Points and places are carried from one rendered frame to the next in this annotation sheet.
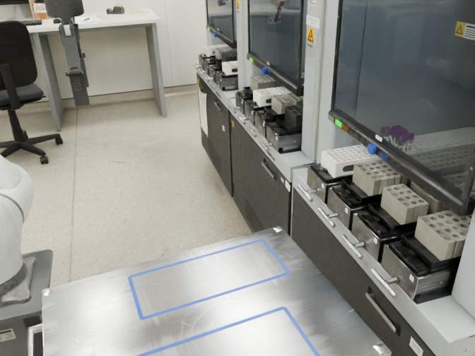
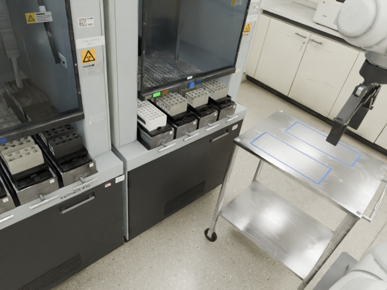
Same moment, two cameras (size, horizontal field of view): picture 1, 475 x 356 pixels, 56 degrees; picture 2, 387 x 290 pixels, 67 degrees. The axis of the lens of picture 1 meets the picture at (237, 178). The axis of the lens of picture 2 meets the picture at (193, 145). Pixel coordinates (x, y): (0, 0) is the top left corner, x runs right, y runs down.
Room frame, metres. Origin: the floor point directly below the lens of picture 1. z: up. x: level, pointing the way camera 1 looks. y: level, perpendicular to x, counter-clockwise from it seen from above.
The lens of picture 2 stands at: (1.72, 0.73, 1.63)
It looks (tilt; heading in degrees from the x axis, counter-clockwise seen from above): 38 degrees down; 238
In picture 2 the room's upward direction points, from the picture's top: 10 degrees clockwise
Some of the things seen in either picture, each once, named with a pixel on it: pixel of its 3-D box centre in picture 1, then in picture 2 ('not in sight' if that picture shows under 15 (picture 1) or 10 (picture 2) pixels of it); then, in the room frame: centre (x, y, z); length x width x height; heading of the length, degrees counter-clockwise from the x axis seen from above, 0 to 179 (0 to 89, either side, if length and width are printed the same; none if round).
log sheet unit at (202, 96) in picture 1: (201, 110); not in sight; (2.95, 0.23, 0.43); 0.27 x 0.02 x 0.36; 16
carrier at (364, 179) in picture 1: (365, 180); (177, 107); (1.15, -0.38, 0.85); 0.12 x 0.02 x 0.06; 16
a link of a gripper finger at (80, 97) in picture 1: (79, 89); (357, 117); (0.93, 0.33, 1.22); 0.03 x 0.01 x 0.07; 106
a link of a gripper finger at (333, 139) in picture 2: (80, 73); (336, 132); (1.06, 0.37, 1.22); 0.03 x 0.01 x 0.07; 106
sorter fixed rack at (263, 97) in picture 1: (286, 95); not in sight; (2.00, -0.24, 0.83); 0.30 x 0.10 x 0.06; 106
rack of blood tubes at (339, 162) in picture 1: (367, 158); (140, 109); (1.32, -0.44, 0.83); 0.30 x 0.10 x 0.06; 106
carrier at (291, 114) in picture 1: (292, 117); (67, 146); (1.68, -0.23, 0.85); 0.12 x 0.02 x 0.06; 16
